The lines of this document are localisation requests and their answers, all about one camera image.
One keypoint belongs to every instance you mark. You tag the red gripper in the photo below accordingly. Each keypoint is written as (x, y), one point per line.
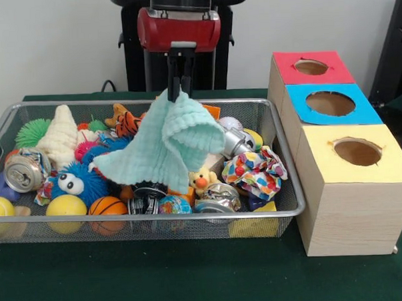
(179, 31)

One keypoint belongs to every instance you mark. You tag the mint muslin cloth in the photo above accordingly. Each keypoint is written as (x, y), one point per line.
(160, 142)

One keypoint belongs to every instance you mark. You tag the silver mesh bin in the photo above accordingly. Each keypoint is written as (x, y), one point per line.
(282, 187)

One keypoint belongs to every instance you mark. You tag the wooden three-hole box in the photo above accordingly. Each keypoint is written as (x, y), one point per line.
(350, 217)

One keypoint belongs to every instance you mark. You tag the tiger plush toy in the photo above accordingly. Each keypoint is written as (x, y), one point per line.
(128, 123)

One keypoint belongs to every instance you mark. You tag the yellow plush duck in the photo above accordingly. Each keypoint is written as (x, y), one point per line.
(202, 180)

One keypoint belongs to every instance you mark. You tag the polka dot crumpled wrapper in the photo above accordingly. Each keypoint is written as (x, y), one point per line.
(255, 173)

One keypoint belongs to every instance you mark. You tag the cream muslin cloth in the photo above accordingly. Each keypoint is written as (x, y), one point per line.
(62, 136)

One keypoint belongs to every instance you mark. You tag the blue spiky toy with eyes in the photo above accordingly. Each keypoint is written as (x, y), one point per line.
(86, 189)

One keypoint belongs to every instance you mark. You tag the small basketball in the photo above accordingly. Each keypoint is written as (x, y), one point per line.
(107, 207)

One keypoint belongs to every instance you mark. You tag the large green spiky ball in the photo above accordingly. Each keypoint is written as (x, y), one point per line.
(31, 133)

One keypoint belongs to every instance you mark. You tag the yellow ball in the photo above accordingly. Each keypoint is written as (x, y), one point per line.
(66, 206)

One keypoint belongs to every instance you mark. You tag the crushed silver drink can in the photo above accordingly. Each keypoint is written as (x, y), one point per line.
(22, 175)

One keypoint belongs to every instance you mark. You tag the dark green tablecloth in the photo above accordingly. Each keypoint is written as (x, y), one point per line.
(193, 277)

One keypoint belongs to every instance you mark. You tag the black chair back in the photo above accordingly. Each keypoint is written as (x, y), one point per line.
(395, 48)

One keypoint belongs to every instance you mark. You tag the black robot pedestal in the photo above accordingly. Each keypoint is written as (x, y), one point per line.
(204, 70)

